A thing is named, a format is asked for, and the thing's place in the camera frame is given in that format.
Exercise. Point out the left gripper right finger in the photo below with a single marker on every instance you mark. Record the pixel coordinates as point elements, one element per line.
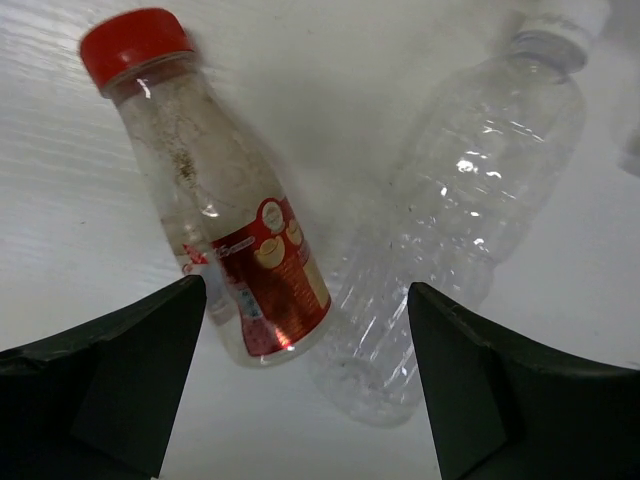
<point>503,406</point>

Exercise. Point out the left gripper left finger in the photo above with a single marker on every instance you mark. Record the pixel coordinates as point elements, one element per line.
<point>99,400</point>

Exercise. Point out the red-capped labelled small bottle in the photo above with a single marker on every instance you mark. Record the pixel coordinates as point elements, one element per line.
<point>223,210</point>

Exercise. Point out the clear bottle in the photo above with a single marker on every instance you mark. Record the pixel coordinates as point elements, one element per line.
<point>481,161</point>

